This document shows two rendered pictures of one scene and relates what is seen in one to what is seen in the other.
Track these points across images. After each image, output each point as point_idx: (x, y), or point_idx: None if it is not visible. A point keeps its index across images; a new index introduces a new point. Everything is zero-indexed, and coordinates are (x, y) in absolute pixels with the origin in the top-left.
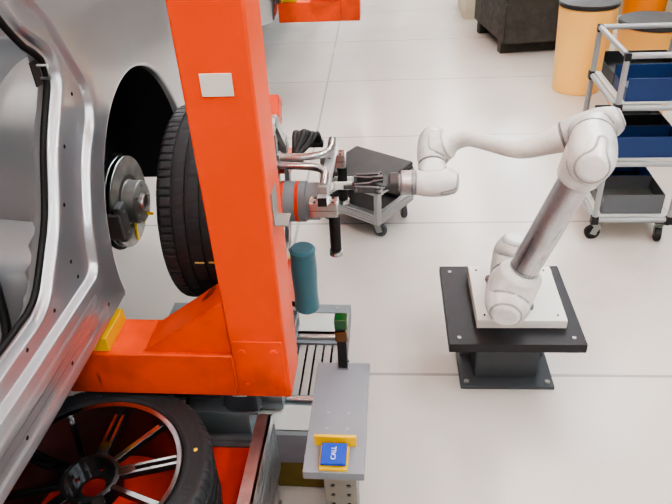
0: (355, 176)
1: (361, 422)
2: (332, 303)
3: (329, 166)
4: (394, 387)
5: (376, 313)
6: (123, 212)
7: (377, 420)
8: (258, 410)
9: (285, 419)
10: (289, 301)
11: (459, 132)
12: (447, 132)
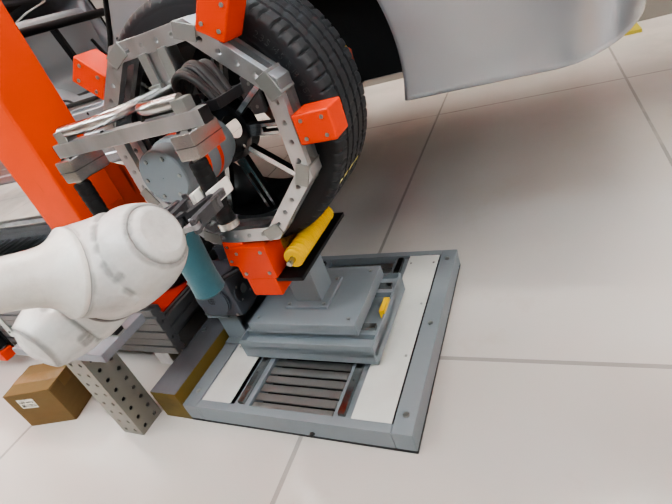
0: (207, 195)
1: None
2: (463, 427)
3: (120, 127)
4: (250, 497)
5: (422, 500)
6: (246, 84)
7: (213, 465)
8: (210, 316)
9: (238, 360)
10: (64, 210)
11: (3, 257)
12: (62, 242)
